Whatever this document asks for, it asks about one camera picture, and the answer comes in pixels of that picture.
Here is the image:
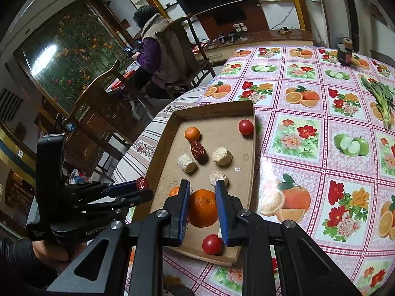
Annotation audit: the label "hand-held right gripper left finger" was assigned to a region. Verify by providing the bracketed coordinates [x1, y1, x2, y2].
[46, 179, 192, 296]

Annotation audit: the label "carved wooden chair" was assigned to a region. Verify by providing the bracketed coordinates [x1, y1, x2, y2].
[63, 60, 155, 148]

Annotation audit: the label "green leafy vegetables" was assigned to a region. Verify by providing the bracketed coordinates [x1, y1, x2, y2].
[360, 76, 395, 130]

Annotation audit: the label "red tomato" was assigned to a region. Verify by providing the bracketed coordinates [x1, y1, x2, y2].
[238, 119, 254, 136]
[202, 234, 224, 255]

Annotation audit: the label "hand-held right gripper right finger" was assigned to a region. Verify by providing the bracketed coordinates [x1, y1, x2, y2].
[215, 180, 361, 296]

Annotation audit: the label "shallow cardboard box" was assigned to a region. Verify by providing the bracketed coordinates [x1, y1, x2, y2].
[133, 100, 257, 267]

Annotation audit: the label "dark glass jar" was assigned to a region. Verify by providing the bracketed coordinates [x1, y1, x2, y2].
[336, 37, 354, 66]

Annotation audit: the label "person's left forearm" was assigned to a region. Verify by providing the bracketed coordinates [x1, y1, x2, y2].
[0, 237, 59, 287]

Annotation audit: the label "fruit print tablecloth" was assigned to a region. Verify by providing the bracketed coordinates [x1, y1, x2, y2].
[123, 46, 395, 296]

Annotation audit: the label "low wooden tv cabinet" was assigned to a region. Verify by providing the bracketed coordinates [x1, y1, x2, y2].
[193, 29, 314, 65]

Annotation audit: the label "striped cushion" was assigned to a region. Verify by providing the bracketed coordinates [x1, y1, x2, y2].
[113, 86, 201, 192]

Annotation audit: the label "large orange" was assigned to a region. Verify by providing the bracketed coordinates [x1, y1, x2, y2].
[187, 189, 218, 228]

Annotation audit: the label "person's left hand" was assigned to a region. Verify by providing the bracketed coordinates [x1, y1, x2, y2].
[32, 240, 81, 264]

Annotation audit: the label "flower painted glass panel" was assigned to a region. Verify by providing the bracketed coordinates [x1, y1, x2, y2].
[14, 0, 136, 116]

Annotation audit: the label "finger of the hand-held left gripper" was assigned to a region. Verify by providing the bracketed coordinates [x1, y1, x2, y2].
[74, 189, 154, 216]
[66, 179, 140, 202]

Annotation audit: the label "dark wooden chair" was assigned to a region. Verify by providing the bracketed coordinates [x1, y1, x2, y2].
[154, 14, 217, 99]

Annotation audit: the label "white sugarcane piece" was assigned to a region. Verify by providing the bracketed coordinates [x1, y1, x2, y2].
[209, 170, 229, 187]
[212, 147, 233, 166]
[177, 153, 197, 173]

